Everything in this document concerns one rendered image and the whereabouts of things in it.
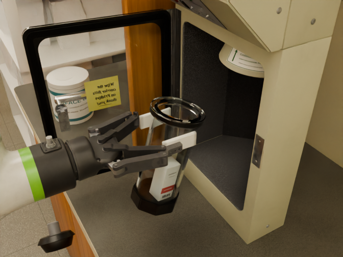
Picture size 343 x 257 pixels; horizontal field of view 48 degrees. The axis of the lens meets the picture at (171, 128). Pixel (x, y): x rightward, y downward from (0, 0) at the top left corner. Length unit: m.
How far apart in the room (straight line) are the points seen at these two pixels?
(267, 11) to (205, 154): 0.53
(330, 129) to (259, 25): 0.68
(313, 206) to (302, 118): 0.34
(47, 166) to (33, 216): 1.70
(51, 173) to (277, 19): 0.42
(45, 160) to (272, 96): 0.39
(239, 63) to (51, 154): 0.38
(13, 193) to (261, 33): 0.44
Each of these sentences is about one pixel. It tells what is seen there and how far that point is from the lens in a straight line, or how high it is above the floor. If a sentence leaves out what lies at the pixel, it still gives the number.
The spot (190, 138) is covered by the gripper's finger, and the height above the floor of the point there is 1.22.
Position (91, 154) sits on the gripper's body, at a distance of 0.66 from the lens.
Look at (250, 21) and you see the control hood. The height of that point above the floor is 1.47.
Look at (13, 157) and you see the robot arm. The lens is 0.66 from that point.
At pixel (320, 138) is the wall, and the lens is 1.24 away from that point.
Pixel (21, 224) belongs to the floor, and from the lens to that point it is 2.32.
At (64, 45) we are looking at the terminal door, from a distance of 0.80.
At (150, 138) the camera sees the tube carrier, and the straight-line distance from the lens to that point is 0.73.
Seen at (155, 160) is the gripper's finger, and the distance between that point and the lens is 0.66.
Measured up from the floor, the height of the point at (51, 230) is 0.91.
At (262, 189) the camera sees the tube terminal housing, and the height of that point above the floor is 1.10.
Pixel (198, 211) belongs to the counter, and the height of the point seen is 0.94.
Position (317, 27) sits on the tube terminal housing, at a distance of 0.66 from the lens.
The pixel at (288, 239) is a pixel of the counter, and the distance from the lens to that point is 0.94.
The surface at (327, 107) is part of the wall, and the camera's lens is 1.18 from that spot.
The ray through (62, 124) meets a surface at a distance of 0.87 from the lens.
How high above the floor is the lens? 1.65
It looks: 36 degrees down
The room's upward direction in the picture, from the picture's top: straight up
